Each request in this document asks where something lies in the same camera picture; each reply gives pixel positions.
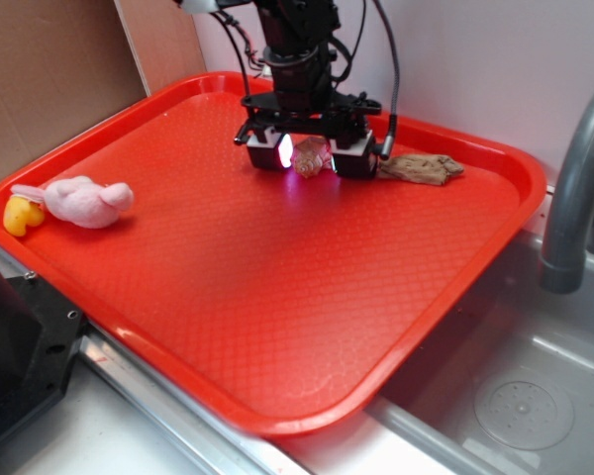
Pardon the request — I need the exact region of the grey toy faucet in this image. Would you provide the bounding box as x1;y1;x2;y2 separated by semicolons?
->
539;95;594;294

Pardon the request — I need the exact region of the grey braided cable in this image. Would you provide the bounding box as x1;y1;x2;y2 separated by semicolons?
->
372;0;400;161

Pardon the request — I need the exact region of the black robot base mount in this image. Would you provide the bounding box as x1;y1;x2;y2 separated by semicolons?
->
0;272;86;443

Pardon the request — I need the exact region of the brown driftwood piece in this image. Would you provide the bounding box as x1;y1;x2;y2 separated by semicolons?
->
376;153;464;186

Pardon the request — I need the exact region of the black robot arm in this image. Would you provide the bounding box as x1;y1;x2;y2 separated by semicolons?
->
234;1;381;179

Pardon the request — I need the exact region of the yellow rubber duck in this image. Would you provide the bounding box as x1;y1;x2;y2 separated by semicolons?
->
3;195;45;238

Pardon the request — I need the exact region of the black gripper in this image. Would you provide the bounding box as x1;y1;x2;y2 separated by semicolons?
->
234;45;382;179

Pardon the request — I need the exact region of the pink plush toy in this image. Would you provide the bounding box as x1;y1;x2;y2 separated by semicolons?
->
11;176;135;230

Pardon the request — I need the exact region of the tan spiral seashell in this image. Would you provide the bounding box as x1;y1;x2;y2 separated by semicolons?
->
291;137;333;178

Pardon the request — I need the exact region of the brown cardboard panel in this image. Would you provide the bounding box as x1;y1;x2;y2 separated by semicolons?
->
0;1;205;181

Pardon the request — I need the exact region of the grey plastic sink basin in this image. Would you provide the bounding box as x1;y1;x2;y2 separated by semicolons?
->
367;202;594;474

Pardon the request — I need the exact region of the red plastic tray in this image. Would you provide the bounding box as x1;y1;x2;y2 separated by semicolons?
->
0;72;546;437

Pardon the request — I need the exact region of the silver metal rail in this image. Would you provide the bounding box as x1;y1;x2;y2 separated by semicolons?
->
0;232;313;475

